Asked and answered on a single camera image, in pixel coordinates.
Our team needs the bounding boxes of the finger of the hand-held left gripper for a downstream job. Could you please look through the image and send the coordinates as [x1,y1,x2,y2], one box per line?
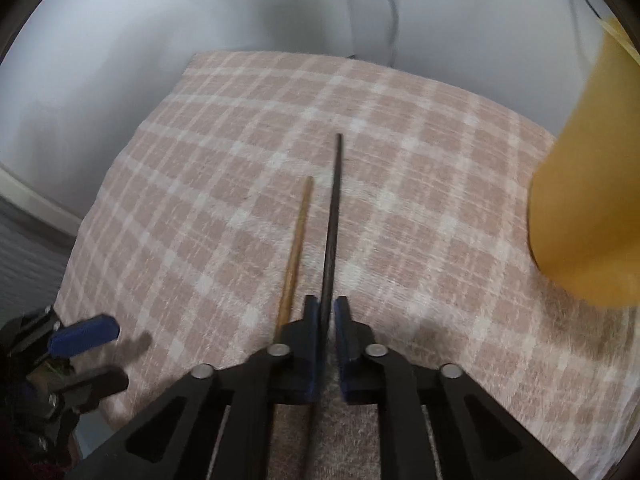
[54,365,130,414]
[6,306,121,359]

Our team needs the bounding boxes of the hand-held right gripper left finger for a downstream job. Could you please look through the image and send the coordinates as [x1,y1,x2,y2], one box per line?
[65,295,322,480]

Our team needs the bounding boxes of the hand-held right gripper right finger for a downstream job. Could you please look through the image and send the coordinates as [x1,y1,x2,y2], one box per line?
[334,296,576,480]

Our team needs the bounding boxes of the brown wooden chopstick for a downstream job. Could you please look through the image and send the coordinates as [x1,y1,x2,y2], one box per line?
[265,175,315,480]

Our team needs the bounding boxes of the black chopstick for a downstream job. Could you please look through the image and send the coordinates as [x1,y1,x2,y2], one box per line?
[297,132,344,480]

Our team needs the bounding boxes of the yellow plastic cup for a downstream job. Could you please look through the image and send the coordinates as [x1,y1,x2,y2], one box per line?
[529,16,640,308]

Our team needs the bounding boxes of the pink plaid cloth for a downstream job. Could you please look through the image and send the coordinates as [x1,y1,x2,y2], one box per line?
[52,50,640,480]

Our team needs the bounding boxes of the white cable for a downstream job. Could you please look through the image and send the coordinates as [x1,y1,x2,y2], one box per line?
[382,0,404,68]

